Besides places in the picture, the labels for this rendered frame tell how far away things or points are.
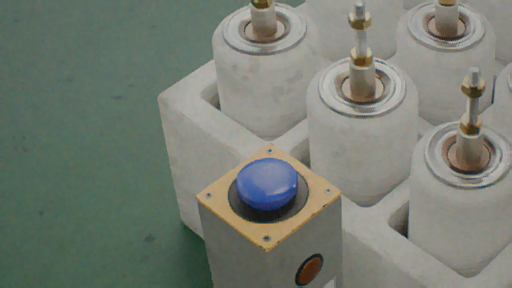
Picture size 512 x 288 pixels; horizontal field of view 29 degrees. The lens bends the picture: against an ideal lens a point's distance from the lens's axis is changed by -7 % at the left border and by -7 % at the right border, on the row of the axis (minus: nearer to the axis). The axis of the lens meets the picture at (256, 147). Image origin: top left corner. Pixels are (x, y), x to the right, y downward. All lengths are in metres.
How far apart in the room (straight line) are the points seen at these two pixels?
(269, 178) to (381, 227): 0.19
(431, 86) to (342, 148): 0.12
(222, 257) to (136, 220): 0.41
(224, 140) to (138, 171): 0.26
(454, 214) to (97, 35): 0.72
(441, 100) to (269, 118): 0.16
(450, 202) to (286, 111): 0.22
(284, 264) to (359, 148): 0.19
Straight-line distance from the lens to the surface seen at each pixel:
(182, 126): 0.98
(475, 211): 0.79
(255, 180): 0.69
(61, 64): 1.36
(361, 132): 0.84
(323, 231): 0.71
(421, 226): 0.83
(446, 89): 0.93
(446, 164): 0.80
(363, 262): 0.87
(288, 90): 0.93
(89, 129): 1.25
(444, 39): 0.92
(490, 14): 1.00
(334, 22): 0.98
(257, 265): 0.69
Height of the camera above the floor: 0.82
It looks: 44 degrees down
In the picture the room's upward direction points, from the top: 7 degrees counter-clockwise
